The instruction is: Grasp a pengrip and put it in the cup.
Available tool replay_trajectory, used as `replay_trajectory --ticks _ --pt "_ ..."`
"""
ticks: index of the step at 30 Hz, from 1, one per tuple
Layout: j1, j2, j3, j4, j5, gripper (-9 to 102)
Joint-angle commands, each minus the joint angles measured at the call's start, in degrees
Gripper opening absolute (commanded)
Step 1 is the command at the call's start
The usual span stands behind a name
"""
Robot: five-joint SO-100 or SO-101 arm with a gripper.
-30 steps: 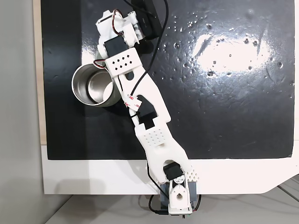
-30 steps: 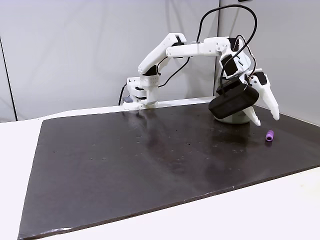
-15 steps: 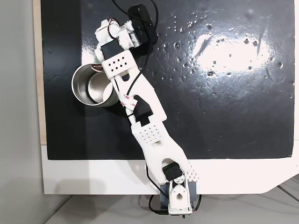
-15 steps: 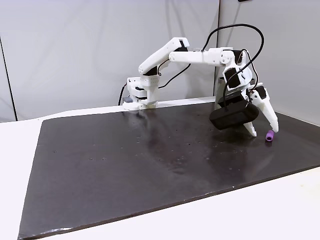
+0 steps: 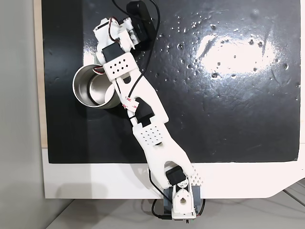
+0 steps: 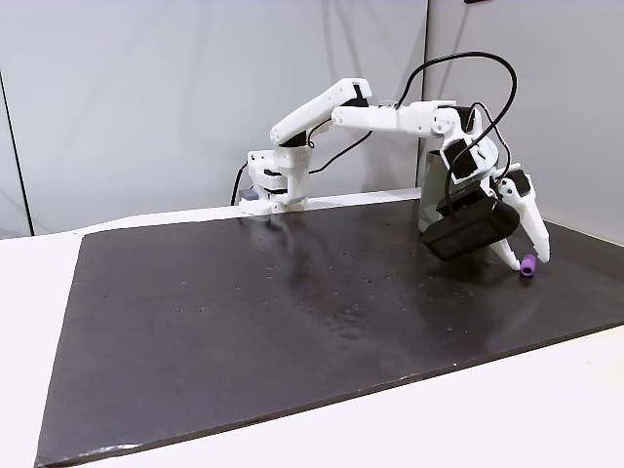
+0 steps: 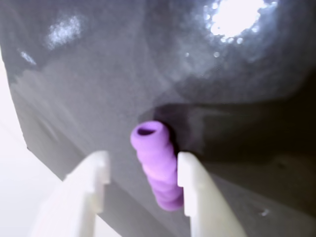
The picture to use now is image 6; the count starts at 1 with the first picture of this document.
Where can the purple ridged pen grip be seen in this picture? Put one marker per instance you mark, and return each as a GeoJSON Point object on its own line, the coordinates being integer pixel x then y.
{"type": "Point", "coordinates": [528, 267]}

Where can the grey base connector block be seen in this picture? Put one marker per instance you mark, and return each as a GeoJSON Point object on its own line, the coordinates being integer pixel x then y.
{"type": "Point", "coordinates": [249, 195]}

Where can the black table mat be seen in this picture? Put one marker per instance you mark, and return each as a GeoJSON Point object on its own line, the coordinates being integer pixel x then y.
{"type": "Point", "coordinates": [244, 317]}

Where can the black oval camera box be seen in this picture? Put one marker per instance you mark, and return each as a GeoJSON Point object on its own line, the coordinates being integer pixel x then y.
{"type": "Point", "coordinates": [468, 234]}

